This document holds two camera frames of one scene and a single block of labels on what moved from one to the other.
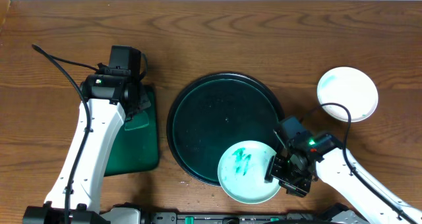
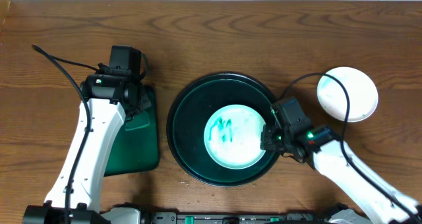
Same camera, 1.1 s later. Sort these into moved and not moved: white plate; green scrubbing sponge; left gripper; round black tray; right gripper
Moved: right gripper
Not moved: green scrubbing sponge; white plate; left gripper; round black tray
